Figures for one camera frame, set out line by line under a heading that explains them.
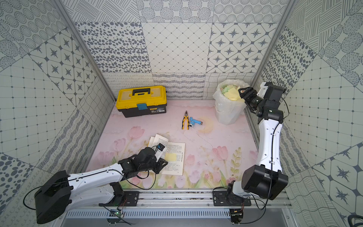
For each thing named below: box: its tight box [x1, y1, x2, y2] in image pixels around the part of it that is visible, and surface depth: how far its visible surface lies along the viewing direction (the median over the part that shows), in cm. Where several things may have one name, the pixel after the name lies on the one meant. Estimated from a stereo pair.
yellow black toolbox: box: [115, 85, 168, 118], surface depth 103 cm
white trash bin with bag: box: [212, 78, 250, 126], surface depth 91 cm
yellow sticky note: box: [164, 152, 177, 162], surface depth 90 cm
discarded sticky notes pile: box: [220, 84, 242, 101], surface depth 90 cm
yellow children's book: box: [148, 133, 186, 176], surface depth 89 cm
